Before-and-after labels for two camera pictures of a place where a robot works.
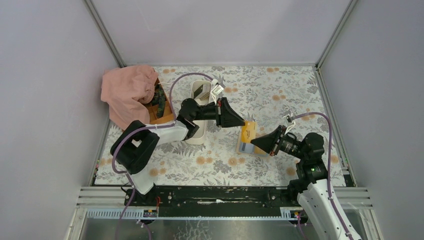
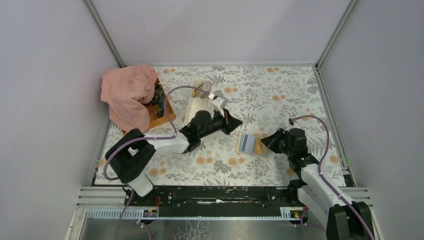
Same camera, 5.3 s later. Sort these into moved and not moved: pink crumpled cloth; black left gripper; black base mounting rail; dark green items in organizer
Moved: black left gripper
Not moved: dark green items in organizer; black base mounting rail; pink crumpled cloth
